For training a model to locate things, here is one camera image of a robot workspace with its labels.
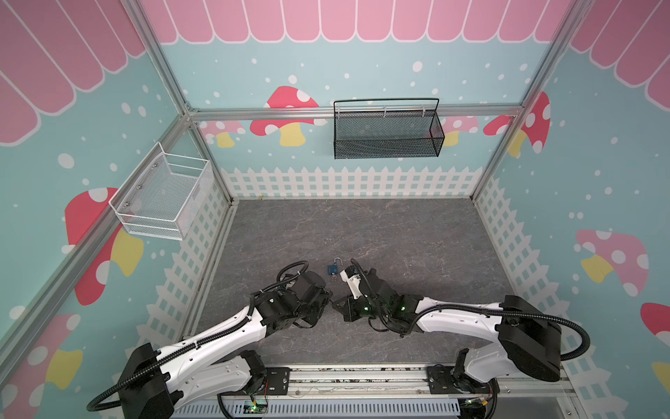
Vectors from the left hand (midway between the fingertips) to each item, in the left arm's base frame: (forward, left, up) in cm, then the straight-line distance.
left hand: (332, 301), depth 78 cm
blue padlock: (+17, +1, -11) cm, 20 cm away
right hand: (-1, 0, 0) cm, 1 cm away
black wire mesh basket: (+56, -16, +24) cm, 63 cm away
